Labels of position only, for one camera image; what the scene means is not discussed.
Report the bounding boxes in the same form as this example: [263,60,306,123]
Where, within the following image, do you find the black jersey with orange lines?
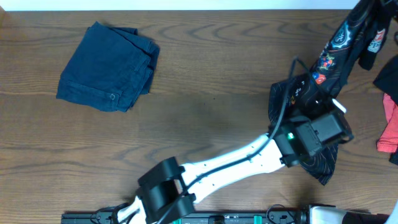
[268,1,397,185]

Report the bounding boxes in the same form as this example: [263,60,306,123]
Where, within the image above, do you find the black garment at table edge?
[373,55,398,104]

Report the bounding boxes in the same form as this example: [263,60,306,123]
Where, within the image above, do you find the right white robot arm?
[296,203,397,224]

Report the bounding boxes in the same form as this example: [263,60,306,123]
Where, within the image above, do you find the red garment at table edge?
[377,93,397,153]

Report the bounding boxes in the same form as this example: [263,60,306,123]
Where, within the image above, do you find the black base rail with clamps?
[60,204,310,224]

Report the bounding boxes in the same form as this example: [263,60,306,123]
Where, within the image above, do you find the folded navy blue trousers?
[56,22,160,112]

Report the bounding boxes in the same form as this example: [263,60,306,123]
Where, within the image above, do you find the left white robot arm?
[112,108,353,223]

